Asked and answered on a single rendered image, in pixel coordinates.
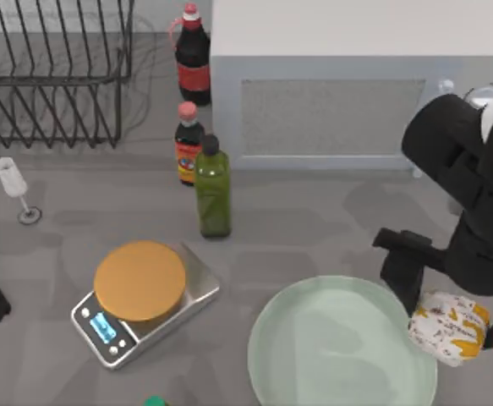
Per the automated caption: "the green bottle with black cap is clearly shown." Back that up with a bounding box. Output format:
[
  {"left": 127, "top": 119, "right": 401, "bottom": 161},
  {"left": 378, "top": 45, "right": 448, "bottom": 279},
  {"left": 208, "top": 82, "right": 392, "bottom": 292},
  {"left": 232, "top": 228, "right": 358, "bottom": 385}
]
[{"left": 194, "top": 134, "right": 233, "bottom": 239}]

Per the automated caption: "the large dark red-label bottle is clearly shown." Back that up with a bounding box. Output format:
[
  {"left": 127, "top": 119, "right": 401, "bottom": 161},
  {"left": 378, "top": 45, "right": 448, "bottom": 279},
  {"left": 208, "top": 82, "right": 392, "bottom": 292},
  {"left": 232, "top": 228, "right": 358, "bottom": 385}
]
[{"left": 168, "top": 2, "right": 212, "bottom": 107}]

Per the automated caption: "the clear champagne glass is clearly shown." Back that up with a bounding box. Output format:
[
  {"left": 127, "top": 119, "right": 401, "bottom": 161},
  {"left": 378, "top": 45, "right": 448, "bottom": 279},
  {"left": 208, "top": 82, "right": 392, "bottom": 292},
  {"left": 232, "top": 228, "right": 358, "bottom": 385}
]
[{"left": 0, "top": 156, "right": 43, "bottom": 225}]

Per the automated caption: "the small dark orange-label bottle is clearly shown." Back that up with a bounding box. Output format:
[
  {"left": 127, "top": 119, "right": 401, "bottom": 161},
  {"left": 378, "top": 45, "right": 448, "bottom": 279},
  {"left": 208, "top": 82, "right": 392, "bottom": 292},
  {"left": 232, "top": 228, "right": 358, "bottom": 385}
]
[{"left": 173, "top": 101, "right": 207, "bottom": 187}]

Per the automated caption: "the pale green plate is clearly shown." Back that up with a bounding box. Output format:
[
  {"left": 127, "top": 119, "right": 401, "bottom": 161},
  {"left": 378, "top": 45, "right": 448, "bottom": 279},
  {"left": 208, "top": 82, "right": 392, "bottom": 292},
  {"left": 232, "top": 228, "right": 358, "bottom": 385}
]
[{"left": 247, "top": 275, "right": 439, "bottom": 406}]

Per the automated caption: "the pale microwave oven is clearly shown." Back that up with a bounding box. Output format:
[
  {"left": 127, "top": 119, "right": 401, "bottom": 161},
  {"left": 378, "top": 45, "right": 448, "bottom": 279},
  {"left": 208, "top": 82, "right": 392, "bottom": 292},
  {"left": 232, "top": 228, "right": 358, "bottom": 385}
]
[{"left": 209, "top": 0, "right": 493, "bottom": 178}]

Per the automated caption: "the black wire dish rack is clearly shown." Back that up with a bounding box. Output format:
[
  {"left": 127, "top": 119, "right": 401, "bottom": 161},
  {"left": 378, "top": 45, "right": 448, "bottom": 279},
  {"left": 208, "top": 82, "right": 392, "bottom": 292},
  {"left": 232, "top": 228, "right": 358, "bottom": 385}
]
[{"left": 0, "top": 0, "right": 136, "bottom": 150}]

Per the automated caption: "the white and yellow burger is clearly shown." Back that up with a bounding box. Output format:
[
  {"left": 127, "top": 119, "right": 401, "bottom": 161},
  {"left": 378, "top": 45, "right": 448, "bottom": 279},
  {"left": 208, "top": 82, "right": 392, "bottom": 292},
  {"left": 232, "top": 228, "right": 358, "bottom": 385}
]
[{"left": 407, "top": 290, "right": 492, "bottom": 368}]

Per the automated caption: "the silver kitchen scale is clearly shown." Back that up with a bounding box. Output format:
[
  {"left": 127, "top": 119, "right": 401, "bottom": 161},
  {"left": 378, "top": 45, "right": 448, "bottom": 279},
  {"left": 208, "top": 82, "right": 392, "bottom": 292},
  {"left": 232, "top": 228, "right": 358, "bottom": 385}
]
[{"left": 70, "top": 240, "right": 222, "bottom": 370}]

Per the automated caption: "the grey microwave door panel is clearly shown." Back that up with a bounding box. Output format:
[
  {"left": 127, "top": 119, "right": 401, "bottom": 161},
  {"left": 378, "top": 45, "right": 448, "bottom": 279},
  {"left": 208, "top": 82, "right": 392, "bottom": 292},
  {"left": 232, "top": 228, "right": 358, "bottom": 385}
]
[{"left": 240, "top": 77, "right": 426, "bottom": 158}]

